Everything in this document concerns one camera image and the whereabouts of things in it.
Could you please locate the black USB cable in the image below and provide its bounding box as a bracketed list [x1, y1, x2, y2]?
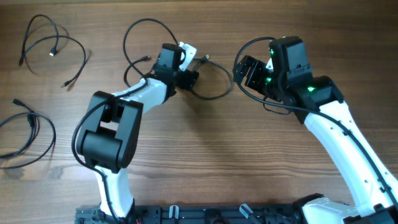
[123, 54, 234, 101]
[18, 14, 87, 89]
[0, 98, 57, 170]

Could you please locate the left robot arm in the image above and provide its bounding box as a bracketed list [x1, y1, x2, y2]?
[72, 42, 198, 223]

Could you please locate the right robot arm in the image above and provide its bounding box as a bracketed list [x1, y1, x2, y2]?
[233, 36, 397, 223]

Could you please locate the right camera black cable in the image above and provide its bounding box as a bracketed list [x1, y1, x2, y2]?
[232, 36, 398, 206]

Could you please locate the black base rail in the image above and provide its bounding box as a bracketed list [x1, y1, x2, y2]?
[74, 193, 352, 224]

